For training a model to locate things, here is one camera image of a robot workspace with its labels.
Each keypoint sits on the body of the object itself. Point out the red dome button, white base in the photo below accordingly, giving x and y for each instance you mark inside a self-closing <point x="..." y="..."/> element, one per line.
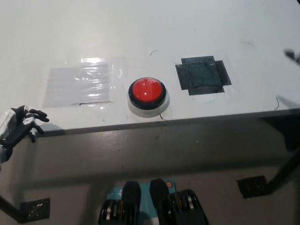
<point x="147" y="91"/>

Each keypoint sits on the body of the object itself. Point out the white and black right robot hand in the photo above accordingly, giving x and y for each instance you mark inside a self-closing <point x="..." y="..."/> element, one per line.
<point x="293" y="55"/>

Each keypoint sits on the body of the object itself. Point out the black tape patch on desk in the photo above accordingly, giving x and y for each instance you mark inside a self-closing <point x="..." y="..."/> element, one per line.
<point x="202" y="75"/>

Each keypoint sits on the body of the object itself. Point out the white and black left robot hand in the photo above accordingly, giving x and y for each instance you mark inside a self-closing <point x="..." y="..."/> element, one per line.
<point x="18" y="127"/>

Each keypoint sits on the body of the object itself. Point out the black metal table leg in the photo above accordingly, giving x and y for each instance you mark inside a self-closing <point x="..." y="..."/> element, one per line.
<point x="284" y="172"/>
<point x="10" y="208"/>

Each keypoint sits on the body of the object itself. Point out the black table frame bracket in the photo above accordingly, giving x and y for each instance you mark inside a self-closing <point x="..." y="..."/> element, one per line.
<point x="287" y="131"/>

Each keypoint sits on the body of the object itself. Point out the clear plastic taped sheet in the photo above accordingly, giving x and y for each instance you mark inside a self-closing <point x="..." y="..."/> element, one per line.
<point x="80" y="83"/>

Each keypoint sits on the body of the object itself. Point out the black floor tape patch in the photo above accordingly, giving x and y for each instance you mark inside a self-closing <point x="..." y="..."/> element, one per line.
<point x="252" y="186"/>
<point x="35" y="209"/>

